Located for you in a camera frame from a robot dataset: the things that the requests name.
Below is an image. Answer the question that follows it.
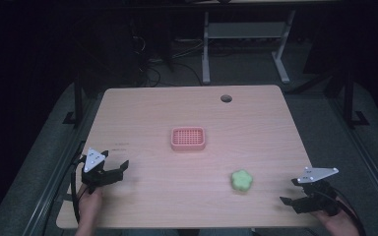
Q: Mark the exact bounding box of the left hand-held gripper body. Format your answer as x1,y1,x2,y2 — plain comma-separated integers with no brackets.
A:
80,147,124,195

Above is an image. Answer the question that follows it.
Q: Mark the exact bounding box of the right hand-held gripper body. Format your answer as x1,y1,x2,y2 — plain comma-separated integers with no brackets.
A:
291,166,342,217

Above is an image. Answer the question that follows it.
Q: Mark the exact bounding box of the green flower-shaped soap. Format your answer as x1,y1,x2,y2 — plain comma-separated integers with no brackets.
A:
230,168,254,193

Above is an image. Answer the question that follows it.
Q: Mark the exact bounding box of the pink soap dish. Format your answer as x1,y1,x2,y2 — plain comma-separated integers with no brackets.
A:
170,126,207,152

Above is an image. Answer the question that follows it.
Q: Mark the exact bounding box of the person's left hand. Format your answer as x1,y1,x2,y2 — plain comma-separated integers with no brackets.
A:
77,183,104,226

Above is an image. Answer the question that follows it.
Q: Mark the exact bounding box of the person's right hand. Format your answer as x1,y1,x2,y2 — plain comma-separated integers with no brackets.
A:
312,199,361,236

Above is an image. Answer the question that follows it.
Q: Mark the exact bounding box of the black metal stand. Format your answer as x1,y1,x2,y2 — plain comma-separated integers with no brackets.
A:
62,70,87,128
340,67,371,130

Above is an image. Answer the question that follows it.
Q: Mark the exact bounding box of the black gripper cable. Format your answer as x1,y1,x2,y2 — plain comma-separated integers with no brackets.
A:
332,186,368,236
70,152,87,224

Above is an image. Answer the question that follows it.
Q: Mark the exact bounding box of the grey metal rail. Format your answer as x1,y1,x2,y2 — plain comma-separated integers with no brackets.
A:
22,97,95,236
327,96,378,214

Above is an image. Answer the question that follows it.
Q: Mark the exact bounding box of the bundle of floor cables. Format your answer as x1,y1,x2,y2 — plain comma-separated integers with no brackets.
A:
131,33,206,88

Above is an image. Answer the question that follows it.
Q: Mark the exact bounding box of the white metal desk frame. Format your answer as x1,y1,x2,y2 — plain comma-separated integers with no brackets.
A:
201,9,297,86

